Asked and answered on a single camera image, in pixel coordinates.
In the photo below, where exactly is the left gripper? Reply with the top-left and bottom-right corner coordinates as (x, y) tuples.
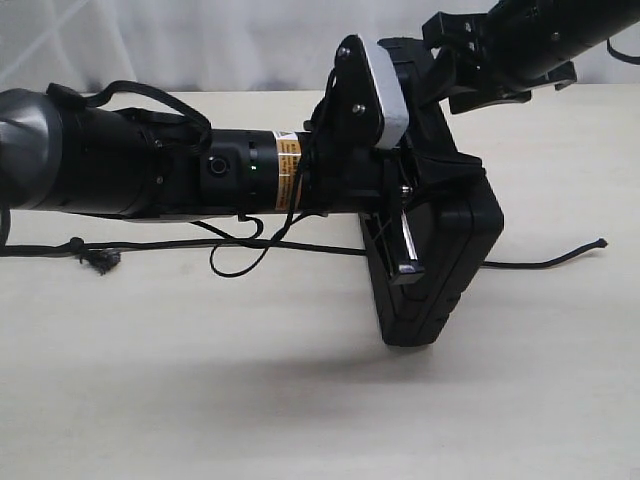
(304, 89), (486, 285)

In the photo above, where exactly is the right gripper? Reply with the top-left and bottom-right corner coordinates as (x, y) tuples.
(422, 12), (577, 113)

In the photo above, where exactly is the black plastic carrying case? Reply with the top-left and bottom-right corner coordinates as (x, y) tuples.
(359, 38), (505, 348)

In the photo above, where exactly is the black braided rope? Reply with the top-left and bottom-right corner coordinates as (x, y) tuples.
(0, 236), (609, 277)

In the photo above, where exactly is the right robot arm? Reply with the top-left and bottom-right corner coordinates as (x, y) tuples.
(422, 1), (639, 114)

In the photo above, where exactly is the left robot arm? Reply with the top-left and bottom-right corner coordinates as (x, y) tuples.
(1, 82), (504, 287)

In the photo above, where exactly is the white backdrop curtain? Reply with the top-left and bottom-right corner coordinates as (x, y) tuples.
(0, 0), (640, 96)

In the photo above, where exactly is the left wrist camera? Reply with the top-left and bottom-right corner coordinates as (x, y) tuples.
(331, 34), (409, 150)

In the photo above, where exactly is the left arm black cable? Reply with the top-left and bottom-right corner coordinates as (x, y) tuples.
(47, 69), (341, 277)

